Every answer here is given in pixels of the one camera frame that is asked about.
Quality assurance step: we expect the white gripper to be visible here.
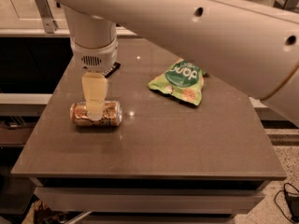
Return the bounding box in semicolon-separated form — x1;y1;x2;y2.
71;38;118;120

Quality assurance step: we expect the orange soda can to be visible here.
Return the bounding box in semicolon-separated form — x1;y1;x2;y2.
70;101;122;127

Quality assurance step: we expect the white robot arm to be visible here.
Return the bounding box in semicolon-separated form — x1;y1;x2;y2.
55;0;299;126

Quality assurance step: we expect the green snack bag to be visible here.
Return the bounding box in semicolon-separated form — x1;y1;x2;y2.
148;59;204;105

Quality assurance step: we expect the left metal glass post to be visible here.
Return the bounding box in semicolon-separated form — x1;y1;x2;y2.
35;0;58;34

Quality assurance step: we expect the black cable on floor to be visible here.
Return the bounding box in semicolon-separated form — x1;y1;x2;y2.
274;182;299;224

